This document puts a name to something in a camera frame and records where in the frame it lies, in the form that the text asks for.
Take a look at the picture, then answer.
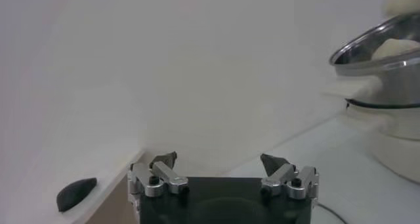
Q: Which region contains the stainless steel steamer basket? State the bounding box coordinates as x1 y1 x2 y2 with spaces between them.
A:
329 13 420 108

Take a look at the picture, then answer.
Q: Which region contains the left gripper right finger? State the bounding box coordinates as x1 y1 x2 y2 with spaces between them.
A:
260 152 320 200

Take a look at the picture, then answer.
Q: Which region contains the black computer mouse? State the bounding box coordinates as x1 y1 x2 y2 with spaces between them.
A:
56 177 98 212

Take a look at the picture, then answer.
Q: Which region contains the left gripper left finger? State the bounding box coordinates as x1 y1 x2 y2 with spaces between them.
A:
127 151 190 198

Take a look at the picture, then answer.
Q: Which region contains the white side table with mouse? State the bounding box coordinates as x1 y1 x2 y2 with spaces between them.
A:
0 139 145 224

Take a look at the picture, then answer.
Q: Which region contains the white steamed baozi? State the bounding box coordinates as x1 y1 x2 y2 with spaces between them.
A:
371 38 420 61
382 0 420 18

